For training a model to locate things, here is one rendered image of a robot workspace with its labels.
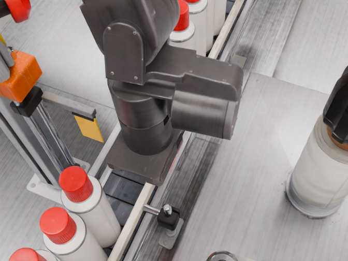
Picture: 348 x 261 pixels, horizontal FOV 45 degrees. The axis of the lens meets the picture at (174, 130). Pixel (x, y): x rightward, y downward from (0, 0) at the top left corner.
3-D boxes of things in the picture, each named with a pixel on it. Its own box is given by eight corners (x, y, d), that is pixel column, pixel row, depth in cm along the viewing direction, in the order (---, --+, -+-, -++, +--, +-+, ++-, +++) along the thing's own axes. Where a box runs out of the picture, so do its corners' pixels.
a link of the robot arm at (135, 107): (117, 42, 41) (96, 88, 39) (185, 55, 40) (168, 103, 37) (128, 86, 47) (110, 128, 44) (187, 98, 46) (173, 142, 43)
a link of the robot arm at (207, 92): (138, -18, 40) (100, 19, 34) (258, 0, 38) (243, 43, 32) (140, 87, 48) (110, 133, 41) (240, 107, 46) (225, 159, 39)
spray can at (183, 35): (189, 104, 78) (187, 23, 61) (163, 96, 79) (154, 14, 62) (199, 83, 81) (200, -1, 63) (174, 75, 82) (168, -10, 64)
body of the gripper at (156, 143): (191, 116, 52) (189, 78, 46) (158, 187, 47) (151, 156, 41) (143, 101, 54) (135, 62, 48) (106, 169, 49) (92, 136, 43)
